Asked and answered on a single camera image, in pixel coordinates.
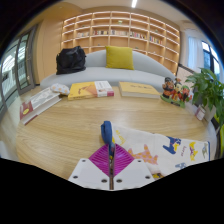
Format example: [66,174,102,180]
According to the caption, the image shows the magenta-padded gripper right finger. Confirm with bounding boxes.
[112,143,156,191]

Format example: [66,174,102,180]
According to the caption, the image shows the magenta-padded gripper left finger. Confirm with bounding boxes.
[68,143,112,191]

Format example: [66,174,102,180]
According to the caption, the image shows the white towel with animal print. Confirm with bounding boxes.
[100,120,212,180]

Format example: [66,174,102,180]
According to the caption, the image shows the yellow book with orange print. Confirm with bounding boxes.
[67,81,98,101]

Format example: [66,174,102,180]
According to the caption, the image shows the flat plain yellow book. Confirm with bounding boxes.
[118,81,162,100]

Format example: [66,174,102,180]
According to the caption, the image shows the small white jar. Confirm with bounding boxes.
[194,105,207,121]

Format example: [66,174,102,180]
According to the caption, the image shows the white spotted pouch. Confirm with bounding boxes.
[49,83,71,96]

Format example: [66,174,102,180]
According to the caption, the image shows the colourful figurine group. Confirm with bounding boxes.
[160,76,194,109]

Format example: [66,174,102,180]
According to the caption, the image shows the light grey curved sofa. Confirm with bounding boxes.
[39,49,176,92]

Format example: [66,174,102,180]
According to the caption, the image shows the green potted plant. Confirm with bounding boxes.
[185,67,224,127]

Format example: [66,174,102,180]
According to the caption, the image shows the black bag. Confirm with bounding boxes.
[55,45,87,76]

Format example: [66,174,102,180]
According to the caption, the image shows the yellow cushion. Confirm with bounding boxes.
[105,45,136,71]

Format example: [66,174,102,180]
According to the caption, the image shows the white curtain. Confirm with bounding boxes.
[186,35,205,73]

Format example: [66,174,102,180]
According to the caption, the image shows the dark framed window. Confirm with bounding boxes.
[201,40,222,82]

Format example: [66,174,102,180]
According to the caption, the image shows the glass door with dark frame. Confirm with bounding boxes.
[0,26,43,113]

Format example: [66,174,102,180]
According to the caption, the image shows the wooden wall shelf unit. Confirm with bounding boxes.
[60,10,181,75]

